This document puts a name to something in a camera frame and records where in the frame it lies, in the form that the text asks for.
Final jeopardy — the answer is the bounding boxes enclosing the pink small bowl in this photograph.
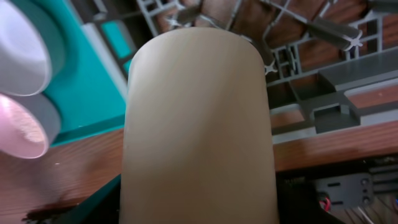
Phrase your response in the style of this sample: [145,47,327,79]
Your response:
[1,93,61,159]

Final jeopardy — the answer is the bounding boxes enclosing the grey dishwasher rack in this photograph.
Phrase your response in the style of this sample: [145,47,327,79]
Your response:
[71,1,397,144]

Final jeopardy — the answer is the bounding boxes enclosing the teal serving tray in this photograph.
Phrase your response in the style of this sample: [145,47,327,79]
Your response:
[15,0,135,146]

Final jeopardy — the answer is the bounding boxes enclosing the white cup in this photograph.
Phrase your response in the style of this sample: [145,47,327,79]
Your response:
[119,27,279,223]

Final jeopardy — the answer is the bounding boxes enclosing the grey bowl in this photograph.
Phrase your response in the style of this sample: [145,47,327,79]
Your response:
[1,0,67,96]

